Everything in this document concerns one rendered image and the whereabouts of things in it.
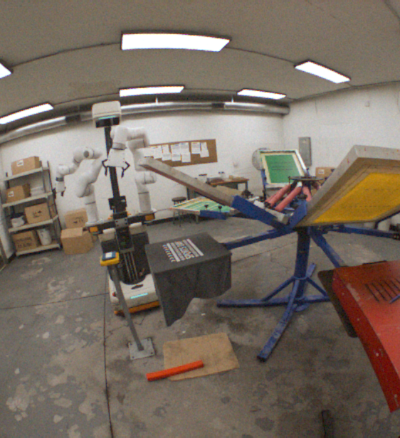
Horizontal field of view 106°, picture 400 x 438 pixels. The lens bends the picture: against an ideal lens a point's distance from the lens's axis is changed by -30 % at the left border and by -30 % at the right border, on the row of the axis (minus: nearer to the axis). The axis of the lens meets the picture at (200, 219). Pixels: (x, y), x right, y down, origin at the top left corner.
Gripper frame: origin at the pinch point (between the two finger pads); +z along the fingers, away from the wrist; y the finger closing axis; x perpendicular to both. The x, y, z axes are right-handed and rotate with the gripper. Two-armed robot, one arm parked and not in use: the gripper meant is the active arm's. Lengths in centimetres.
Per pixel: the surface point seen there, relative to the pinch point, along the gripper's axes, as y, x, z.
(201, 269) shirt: -55, 22, 45
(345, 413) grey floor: -134, 123, 114
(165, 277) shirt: -34, 22, 51
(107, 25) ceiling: 45, -71, -144
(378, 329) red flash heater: -64, 116, 20
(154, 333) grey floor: -44, -29, 142
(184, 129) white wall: -135, -380, -117
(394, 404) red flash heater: -56, 134, 29
